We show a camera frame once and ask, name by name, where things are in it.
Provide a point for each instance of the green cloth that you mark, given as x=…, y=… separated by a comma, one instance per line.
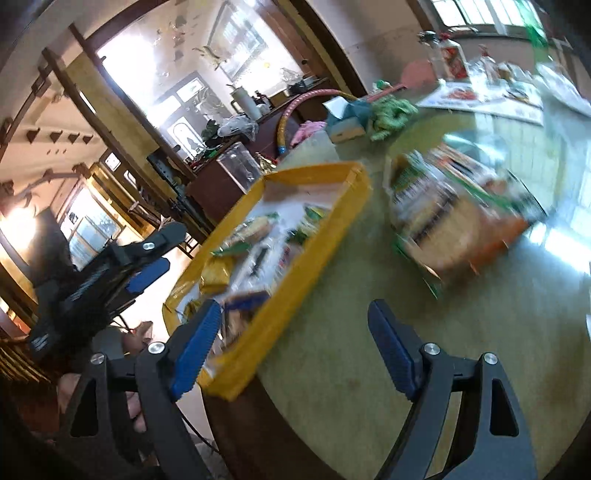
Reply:
x=390, y=113

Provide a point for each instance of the small clear bottle red cap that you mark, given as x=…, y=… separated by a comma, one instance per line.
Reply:
x=485, y=64

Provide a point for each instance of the pile of snack packets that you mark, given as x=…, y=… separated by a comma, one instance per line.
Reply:
x=461, y=221

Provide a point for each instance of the white plastic bag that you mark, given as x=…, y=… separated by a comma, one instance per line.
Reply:
x=563, y=87

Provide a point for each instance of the clear plastic bag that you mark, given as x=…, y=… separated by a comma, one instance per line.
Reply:
x=238, y=127

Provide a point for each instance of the green plastic bottle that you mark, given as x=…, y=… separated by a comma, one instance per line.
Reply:
x=535, y=27

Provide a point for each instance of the wooden sideboard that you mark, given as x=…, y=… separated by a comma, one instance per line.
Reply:
x=217, y=184

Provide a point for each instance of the barred window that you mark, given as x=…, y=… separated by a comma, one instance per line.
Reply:
x=485, y=11

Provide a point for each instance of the printed paper sheet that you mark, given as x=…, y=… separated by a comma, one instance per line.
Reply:
x=480, y=104

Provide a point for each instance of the person's left hand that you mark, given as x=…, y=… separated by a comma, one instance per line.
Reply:
x=131, y=344

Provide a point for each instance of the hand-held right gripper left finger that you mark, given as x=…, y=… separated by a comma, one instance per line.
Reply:
x=194, y=350

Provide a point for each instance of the white red liquor bottle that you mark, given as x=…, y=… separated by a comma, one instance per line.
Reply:
x=451, y=57

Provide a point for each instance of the framed wall picture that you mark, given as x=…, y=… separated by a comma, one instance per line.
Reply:
x=240, y=39

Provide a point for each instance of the pink fly swatter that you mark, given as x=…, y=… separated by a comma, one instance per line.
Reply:
x=418, y=74

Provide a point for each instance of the round glass turntable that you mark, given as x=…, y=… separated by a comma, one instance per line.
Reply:
x=521, y=152

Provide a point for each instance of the clear bottle black lid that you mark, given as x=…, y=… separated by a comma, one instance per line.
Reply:
x=430, y=53

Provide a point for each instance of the teal tissue box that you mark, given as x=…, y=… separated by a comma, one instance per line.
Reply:
x=348, y=124

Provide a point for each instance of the pink yellow hoop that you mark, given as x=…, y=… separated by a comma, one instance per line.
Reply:
x=282, y=129

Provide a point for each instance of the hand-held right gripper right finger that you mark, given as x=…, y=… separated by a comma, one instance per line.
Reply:
x=392, y=350

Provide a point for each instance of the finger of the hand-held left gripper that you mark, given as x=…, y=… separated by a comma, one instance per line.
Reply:
x=152, y=242
x=147, y=274

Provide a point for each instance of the yellow snack bag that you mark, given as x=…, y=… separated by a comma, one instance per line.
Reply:
x=217, y=273

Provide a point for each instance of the clear glass cup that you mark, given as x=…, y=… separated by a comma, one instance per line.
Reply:
x=238, y=166

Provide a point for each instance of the yellow tray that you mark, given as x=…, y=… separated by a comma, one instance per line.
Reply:
x=277, y=314

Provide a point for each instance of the white tumbler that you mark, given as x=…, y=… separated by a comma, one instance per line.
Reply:
x=249, y=105

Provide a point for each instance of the pink cloth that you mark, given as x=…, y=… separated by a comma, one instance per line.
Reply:
x=307, y=131

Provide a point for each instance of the small brass ornament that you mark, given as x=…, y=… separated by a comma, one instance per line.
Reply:
x=267, y=162

